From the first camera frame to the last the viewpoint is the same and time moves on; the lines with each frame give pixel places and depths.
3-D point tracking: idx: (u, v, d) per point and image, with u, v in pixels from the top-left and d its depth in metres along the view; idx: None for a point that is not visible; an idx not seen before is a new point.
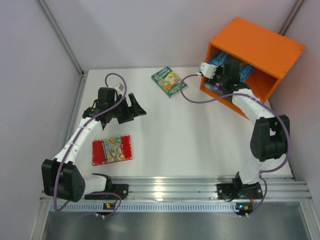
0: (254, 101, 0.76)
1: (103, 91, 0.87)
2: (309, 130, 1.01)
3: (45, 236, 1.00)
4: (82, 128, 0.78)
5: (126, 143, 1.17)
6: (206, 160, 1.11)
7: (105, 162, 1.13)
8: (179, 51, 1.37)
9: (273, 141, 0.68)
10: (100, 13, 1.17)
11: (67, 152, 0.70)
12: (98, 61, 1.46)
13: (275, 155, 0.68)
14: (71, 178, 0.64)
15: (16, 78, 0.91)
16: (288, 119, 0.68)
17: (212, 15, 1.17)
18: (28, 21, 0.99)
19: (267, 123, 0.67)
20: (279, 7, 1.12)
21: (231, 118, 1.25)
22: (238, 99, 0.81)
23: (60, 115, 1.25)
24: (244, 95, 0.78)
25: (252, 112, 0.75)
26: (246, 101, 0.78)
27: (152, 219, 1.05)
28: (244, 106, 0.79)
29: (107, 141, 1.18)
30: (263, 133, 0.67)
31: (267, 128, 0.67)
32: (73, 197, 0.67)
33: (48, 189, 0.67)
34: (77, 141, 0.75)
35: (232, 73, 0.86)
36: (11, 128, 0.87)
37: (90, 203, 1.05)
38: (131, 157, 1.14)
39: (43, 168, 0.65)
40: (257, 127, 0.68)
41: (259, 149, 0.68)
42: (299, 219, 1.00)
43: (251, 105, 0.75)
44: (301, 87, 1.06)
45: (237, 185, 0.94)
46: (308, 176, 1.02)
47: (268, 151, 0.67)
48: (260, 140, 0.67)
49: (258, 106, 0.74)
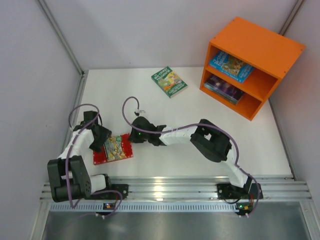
0: (176, 130, 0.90)
1: (87, 113, 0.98)
2: (309, 130, 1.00)
3: (45, 236, 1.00)
4: (77, 135, 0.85)
5: (126, 142, 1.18)
6: (204, 161, 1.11)
7: (106, 161, 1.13)
8: (179, 51, 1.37)
9: (217, 140, 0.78)
10: (99, 12, 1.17)
11: (70, 149, 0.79)
12: (99, 61, 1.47)
13: (226, 147, 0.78)
14: (79, 167, 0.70)
15: (16, 78, 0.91)
16: (206, 119, 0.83)
17: (212, 16, 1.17)
18: (27, 21, 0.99)
19: (199, 135, 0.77)
20: (279, 8, 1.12)
21: (233, 118, 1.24)
22: (165, 137, 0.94)
23: (60, 114, 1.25)
24: (168, 132, 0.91)
25: (182, 137, 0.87)
26: (172, 135, 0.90)
27: (152, 219, 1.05)
28: (173, 139, 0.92)
29: (107, 141, 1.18)
30: (205, 142, 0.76)
31: (202, 137, 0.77)
32: (84, 193, 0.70)
33: (57, 190, 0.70)
34: (76, 142, 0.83)
35: (147, 126, 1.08)
36: (11, 128, 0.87)
37: (91, 203, 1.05)
38: (132, 154, 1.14)
39: (49, 167, 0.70)
40: (196, 144, 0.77)
41: (215, 153, 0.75)
42: (299, 219, 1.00)
43: (178, 134, 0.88)
44: (301, 88, 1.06)
45: (241, 194, 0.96)
46: (308, 175, 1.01)
47: (220, 149, 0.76)
48: (210, 149, 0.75)
49: (183, 130, 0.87)
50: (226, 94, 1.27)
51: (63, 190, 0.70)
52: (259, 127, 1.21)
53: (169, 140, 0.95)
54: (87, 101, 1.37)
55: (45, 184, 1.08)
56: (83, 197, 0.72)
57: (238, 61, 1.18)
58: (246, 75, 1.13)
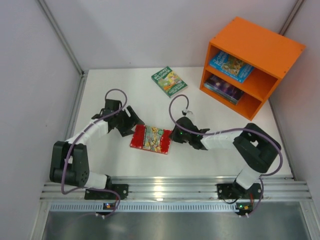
0: (219, 133, 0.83)
1: (109, 101, 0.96)
2: (310, 130, 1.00)
3: (45, 236, 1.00)
4: (92, 124, 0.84)
5: (165, 137, 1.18)
6: (204, 161, 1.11)
7: (141, 147, 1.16)
8: (179, 51, 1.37)
9: (265, 148, 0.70)
10: (99, 13, 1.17)
11: (79, 137, 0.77)
12: (99, 61, 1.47)
13: (275, 159, 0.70)
14: (81, 156, 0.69)
15: (15, 78, 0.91)
16: (254, 123, 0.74)
17: (212, 16, 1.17)
18: (27, 21, 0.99)
19: (244, 140, 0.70)
20: (279, 7, 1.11)
21: (232, 118, 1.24)
22: (206, 140, 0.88)
23: (60, 114, 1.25)
24: (211, 134, 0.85)
25: (224, 141, 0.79)
26: (213, 138, 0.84)
27: (152, 219, 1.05)
28: (215, 143, 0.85)
29: (149, 129, 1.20)
30: (250, 149, 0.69)
31: (248, 143, 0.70)
32: (78, 182, 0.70)
33: (54, 172, 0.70)
34: (88, 130, 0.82)
35: (190, 127, 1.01)
36: (11, 128, 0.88)
37: (91, 203, 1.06)
38: (167, 152, 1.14)
39: (55, 147, 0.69)
40: (240, 148, 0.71)
41: (259, 164, 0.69)
42: (299, 219, 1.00)
43: (220, 137, 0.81)
44: (301, 88, 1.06)
45: (239, 191, 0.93)
46: (308, 175, 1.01)
47: (267, 160, 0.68)
48: (255, 157, 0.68)
49: (226, 134, 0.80)
50: (226, 94, 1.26)
51: (59, 174, 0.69)
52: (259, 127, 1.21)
53: (210, 144, 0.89)
54: (87, 101, 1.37)
55: (45, 184, 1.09)
56: (76, 185, 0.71)
57: (238, 61, 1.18)
58: (246, 75, 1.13)
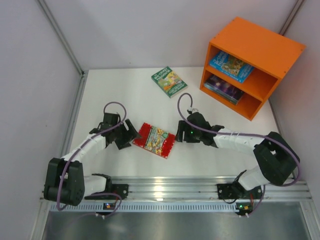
0: (236, 135, 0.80)
1: (107, 116, 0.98)
2: (310, 130, 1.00)
3: (46, 236, 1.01)
4: (89, 139, 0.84)
5: (169, 142, 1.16)
6: (204, 161, 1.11)
7: (143, 147, 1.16)
8: (179, 51, 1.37)
9: (284, 160, 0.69)
10: (99, 13, 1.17)
11: (75, 153, 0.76)
12: (98, 61, 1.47)
13: (291, 172, 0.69)
14: (76, 175, 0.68)
15: (16, 78, 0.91)
16: (277, 133, 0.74)
17: (212, 16, 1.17)
18: (27, 21, 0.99)
19: (266, 148, 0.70)
20: (279, 8, 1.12)
21: (232, 118, 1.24)
22: (220, 139, 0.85)
23: (60, 114, 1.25)
24: (226, 134, 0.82)
25: (242, 144, 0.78)
26: (229, 138, 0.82)
27: (152, 219, 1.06)
28: (230, 143, 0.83)
29: (154, 130, 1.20)
30: (270, 159, 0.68)
31: (268, 152, 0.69)
32: (73, 201, 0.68)
33: (49, 189, 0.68)
34: (84, 146, 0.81)
35: (202, 123, 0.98)
36: (11, 128, 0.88)
37: (91, 204, 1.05)
38: (166, 157, 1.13)
39: (50, 165, 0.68)
40: (260, 156, 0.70)
41: (276, 176, 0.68)
42: (299, 219, 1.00)
43: (237, 139, 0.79)
44: (301, 89, 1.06)
45: (238, 190, 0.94)
46: (308, 175, 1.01)
47: (284, 173, 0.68)
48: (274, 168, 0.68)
49: (245, 137, 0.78)
50: (226, 94, 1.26)
51: (54, 192, 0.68)
52: (259, 127, 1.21)
53: (223, 143, 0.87)
54: (87, 101, 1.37)
55: None
56: (71, 204, 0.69)
57: (238, 61, 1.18)
58: (246, 75, 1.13)
